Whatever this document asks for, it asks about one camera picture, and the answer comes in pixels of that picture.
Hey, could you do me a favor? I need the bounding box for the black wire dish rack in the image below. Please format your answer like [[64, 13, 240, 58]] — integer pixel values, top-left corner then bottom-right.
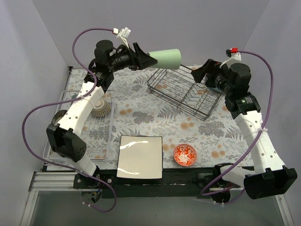
[[147, 65, 222, 121]]

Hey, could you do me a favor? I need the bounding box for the green cup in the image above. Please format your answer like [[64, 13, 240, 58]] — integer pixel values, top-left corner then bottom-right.
[[148, 49, 182, 70]]

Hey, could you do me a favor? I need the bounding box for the orange patterned bowl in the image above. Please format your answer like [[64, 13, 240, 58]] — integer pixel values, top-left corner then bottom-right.
[[173, 144, 197, 167]]

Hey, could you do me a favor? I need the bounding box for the white square plate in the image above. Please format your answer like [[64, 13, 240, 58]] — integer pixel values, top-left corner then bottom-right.
[[117, 135, 163, 179]]

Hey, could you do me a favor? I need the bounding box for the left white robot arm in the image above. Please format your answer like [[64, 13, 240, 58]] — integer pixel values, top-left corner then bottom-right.
[[46, 40, 158, 188]]

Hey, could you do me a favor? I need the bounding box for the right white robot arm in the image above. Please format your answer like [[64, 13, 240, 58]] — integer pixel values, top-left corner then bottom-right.
[[191, 59, 297, 200]]

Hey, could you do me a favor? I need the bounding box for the brown patterned bowl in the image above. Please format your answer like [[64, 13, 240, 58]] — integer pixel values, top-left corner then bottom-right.
[[91, 99, 111, 118]]

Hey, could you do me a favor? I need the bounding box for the floral table mat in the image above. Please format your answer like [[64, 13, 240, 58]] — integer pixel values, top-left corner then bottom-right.
[[94, 68, 247, 169]]

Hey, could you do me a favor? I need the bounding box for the black rimmed round plate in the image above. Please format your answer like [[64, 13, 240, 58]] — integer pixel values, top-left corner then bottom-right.
[[51, 110, 67, 126]]

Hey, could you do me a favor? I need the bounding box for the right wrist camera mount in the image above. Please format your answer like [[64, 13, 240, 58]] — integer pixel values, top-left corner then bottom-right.
[[220, 48, 241, 68]]

